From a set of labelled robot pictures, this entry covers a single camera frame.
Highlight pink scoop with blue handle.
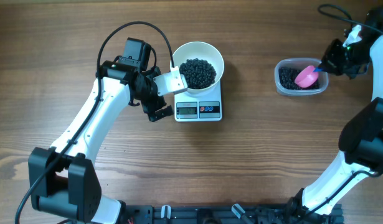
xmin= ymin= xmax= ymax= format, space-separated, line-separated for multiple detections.
xmin=294 ymin=65 xmax=323 ymax=88

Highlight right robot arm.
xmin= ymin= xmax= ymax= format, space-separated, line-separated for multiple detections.
xmin=283 ymin=6 xmax=383 ymax=223

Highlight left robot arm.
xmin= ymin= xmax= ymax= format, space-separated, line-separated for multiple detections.
xmin=28 ymin=38 xmax=187 ymax=223

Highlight white digital kitchen scale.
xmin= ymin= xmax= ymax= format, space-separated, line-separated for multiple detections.
xmin=174 ymin=82 xmax=223 ymax=122

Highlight white plastic bowl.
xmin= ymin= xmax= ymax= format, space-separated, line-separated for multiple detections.
xmin=173 ymin=41 xmax=224 ymax=94

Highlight clear plastic container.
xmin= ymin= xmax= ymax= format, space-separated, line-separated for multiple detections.
xmin=274 ymin=58 xmax=329 ymax=96

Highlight black beans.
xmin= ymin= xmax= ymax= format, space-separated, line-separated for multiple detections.
xmin=179 ymin=58 xmax=319 ymax=90

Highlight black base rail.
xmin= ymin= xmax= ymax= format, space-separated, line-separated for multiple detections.
xmin=122 ymin=203 xmax=344 ymax=224

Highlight left black cable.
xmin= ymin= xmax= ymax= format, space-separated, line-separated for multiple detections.
xmin=14 ymin=21 xmax=175 ymax=224

